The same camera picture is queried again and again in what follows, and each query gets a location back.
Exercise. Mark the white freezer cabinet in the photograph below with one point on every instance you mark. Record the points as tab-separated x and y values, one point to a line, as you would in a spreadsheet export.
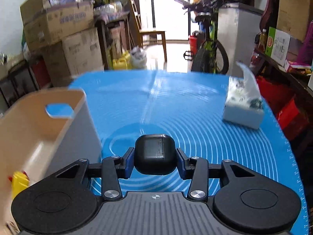
238	25

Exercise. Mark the blue silicone measuring mat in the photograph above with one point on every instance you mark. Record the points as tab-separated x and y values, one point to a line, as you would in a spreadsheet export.
188	107

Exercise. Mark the green white product box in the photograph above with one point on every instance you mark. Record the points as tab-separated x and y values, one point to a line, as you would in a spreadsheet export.
277	45

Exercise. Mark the red plastic bucket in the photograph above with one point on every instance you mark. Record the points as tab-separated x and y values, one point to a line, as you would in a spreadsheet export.
193	44

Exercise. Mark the open top cardboard box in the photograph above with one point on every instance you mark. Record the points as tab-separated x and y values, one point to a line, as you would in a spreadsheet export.
44	24

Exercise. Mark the wooden chair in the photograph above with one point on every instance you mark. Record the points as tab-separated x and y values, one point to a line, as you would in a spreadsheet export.
149	30

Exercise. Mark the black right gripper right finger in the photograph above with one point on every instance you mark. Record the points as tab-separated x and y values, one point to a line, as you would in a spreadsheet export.
238	196

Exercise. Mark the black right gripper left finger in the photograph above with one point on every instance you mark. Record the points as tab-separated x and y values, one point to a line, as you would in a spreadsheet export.
69	198

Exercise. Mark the yellow plastic toy block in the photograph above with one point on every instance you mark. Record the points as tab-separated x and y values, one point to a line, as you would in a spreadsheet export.
19	182

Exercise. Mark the black earbuds case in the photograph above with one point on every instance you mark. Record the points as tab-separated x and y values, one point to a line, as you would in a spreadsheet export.
155	154

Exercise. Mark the large wrapped cardboard box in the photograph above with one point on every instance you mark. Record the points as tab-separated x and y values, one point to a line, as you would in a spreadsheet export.
72	56

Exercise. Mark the black metal shelf rack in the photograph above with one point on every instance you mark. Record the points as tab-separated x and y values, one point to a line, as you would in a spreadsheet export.
19	81

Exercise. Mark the white tissue pack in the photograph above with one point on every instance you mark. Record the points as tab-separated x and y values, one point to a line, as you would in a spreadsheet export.
244	104

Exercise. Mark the beige plastic storage bin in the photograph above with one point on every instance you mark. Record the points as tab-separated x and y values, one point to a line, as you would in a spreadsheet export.
41	133

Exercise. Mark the yellow oil jug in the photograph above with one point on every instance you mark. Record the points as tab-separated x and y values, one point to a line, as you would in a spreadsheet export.
123	63

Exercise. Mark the white plastic bag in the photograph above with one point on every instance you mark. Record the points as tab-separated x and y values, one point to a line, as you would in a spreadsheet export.
138	58

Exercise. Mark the green black bicycle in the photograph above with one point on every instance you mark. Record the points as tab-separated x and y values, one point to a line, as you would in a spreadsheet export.
211	56

